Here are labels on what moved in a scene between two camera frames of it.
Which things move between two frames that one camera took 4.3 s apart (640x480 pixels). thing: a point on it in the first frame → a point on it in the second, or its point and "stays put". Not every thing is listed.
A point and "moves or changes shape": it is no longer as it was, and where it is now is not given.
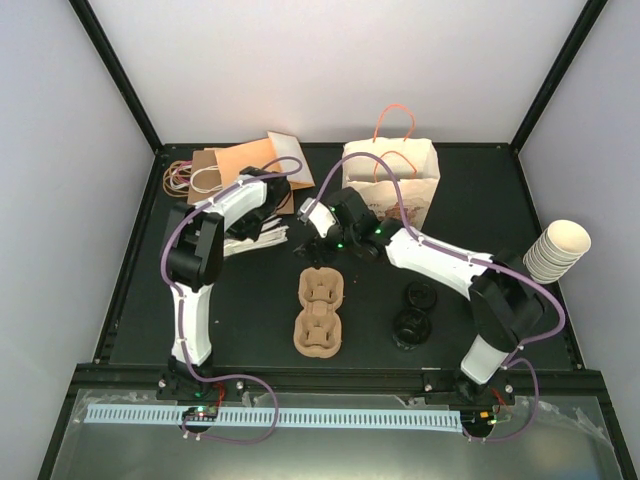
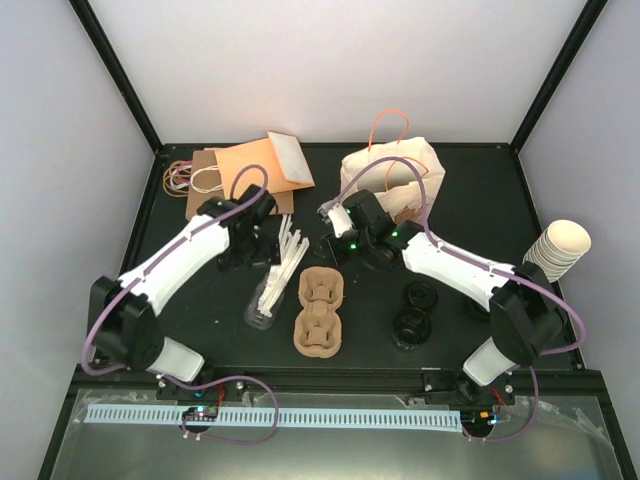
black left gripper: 254,234 → 267,254
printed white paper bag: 414,164 moves or changes shape
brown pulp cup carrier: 318,328 stays put
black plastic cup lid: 421,295 stays put
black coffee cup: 412,327 stays put
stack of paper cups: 558,248 stays put
